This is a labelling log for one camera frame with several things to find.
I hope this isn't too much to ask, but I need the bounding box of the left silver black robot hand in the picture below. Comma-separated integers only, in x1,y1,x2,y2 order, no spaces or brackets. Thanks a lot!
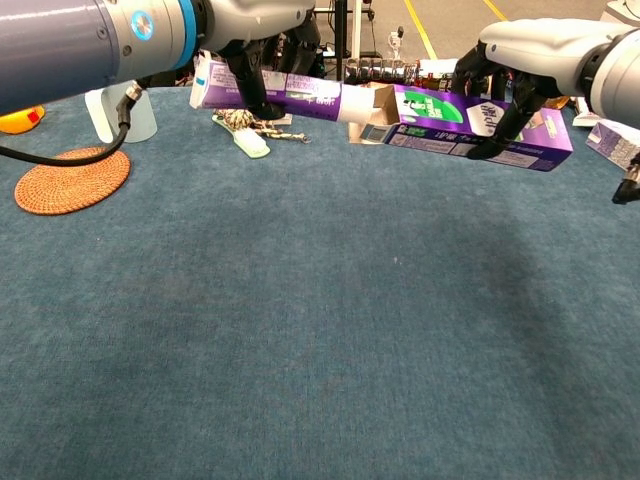
197,0,324,121

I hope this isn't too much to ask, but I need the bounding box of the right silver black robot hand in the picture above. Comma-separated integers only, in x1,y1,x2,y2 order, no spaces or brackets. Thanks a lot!
451,18,626,161

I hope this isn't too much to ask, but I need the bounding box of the purple white toothpaste tube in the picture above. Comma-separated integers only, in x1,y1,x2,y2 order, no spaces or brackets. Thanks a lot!
188,49,386,124

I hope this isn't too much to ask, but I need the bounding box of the purple toothpaste carton box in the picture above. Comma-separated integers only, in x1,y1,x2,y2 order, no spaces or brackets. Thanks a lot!
348,83,574,173

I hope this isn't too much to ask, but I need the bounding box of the white fruit snack packet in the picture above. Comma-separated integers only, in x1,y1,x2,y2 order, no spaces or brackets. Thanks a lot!
570,97,609,128

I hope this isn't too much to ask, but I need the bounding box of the black tripod stand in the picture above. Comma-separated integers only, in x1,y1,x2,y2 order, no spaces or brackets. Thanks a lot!
335,0,349,81

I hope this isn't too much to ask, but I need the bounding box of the white cabinet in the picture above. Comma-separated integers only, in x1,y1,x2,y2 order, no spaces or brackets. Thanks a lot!
604,0,640,24

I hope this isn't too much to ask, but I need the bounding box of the small purple white carton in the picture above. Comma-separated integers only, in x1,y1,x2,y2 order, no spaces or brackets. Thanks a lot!
585,119,640,171

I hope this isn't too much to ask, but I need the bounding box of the dark tea plastic bottle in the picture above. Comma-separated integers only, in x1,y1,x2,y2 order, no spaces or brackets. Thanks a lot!
344,57,454,91

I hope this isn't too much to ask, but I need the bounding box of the pale green brush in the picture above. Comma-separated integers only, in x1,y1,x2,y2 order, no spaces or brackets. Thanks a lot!
211,114,272,160

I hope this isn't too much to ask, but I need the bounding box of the white plug adapter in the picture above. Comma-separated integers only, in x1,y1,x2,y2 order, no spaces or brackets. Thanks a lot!
387,25,405,60

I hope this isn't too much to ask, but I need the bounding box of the round woven rattan coaster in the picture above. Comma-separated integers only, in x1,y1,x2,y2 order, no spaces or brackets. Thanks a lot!
14,146,132,217

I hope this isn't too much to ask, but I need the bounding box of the yellow tape measure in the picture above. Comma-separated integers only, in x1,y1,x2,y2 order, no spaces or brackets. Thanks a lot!
0,104,46,136

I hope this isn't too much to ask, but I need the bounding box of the blue carpet table cover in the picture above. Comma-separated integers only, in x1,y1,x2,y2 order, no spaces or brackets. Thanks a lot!
0,84,640,480

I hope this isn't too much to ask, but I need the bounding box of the white upright post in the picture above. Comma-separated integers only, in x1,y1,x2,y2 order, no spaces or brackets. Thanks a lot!
348,0,364,59

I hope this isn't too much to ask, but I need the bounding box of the braided rope bundle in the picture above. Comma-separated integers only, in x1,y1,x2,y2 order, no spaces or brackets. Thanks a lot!
213,107,312,145

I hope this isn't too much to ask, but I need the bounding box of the pale blue cup white handle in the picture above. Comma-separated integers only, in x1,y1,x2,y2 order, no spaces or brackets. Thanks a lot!
83,82,159,145

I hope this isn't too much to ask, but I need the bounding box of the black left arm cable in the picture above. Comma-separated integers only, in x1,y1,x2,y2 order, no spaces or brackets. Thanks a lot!
0,82,146,167

